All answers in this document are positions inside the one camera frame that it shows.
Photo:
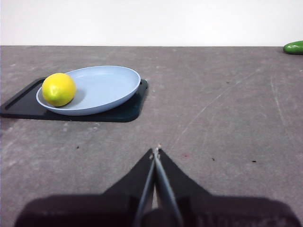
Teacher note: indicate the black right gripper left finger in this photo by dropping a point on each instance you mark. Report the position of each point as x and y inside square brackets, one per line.
[106, 208]

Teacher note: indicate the green vegetable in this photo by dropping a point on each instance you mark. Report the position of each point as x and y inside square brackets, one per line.
[294, 48]

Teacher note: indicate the yellow lemon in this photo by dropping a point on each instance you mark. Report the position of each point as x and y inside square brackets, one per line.
[59, 89]

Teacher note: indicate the black flat tray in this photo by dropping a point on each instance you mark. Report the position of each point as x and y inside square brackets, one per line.
[23, 111]

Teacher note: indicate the blue round plate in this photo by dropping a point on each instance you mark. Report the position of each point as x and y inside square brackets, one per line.
[106, 89]

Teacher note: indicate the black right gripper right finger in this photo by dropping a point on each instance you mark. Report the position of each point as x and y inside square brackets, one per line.
[213, 210]

